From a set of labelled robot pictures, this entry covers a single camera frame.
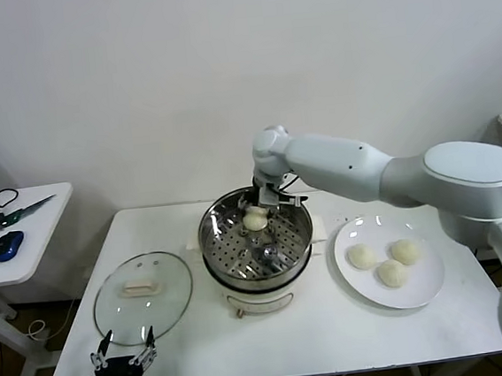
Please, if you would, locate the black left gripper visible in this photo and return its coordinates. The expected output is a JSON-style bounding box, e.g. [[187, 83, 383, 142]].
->
[[87, 325, 159, 376]]

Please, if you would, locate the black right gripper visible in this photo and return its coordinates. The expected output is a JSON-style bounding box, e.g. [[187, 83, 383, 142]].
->
[[231, 171, 311, 220]]

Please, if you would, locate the white steamed baozi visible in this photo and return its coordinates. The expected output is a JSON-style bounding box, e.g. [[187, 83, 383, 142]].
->
[[387, 237, 422, 269], [344, 242, 379, 273], [241, 204, 270, 234], [375, 257, 412, 291]]

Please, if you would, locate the glass pot lid white handle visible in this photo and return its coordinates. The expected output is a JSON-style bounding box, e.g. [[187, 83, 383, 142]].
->
[[88, 247, 200, 350]]

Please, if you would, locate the stainless steel steamer basket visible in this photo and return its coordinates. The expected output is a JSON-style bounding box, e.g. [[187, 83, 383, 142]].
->
[[194, 180, 319, 287]]

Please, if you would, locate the white electric cooking pot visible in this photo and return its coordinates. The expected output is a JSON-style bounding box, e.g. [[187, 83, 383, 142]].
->
[[183, 211, 335, 324]]

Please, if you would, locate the white round plate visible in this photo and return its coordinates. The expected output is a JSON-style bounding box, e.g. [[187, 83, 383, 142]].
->
[[329, 208, 449, 317]]

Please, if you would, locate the white side table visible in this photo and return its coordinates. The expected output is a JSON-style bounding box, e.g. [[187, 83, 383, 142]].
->
[[0, 181, 90, 372]]

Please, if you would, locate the blue computer mouse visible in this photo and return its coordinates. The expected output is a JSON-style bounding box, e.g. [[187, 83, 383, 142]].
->
[[0, 229, 27, 264]]

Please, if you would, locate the white coiled floor cable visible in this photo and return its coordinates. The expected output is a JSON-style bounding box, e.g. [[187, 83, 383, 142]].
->
[[27, 318, 53, 342]]

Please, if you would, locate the green handled saw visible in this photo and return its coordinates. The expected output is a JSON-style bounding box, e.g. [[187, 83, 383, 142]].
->
[[1, 195, 60, 226]]

